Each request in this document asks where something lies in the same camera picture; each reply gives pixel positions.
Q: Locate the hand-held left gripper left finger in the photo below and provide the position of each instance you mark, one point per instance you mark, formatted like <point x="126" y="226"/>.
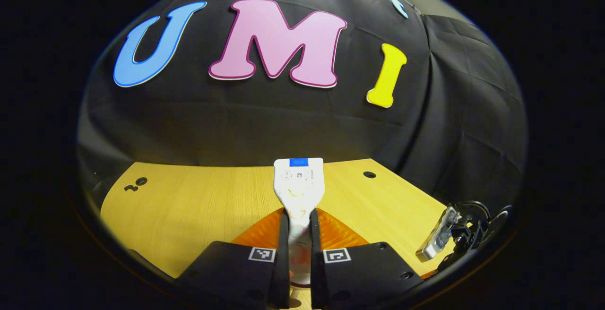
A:
<point x="284" y="262"/>

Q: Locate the wooden desktop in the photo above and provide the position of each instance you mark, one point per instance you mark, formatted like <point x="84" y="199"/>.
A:
<point x="203" y="206"/>

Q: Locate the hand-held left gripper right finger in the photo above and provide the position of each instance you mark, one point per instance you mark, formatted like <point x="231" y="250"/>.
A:
<point x="315" y="262"/>

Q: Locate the white toothpaste tube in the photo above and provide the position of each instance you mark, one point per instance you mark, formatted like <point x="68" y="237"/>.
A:
<point x="298" y="187"/>

